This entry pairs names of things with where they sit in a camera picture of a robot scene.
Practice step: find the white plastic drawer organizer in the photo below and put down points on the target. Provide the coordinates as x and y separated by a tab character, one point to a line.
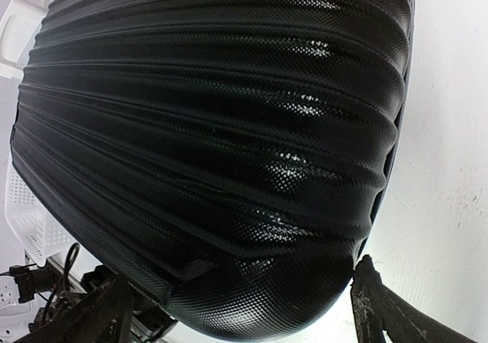
19	25

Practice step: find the white perforated plastic basket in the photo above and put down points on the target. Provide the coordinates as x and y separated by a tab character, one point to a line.
33	225

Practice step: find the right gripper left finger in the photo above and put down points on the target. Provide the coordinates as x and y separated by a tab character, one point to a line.
103	312

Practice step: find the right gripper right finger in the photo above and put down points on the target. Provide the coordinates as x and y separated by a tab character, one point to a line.
379	313

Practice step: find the black ribbed hard-shell suitcase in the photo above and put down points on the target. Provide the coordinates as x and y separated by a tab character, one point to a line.
227	156

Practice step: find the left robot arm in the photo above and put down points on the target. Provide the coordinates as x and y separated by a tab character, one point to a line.
95	316

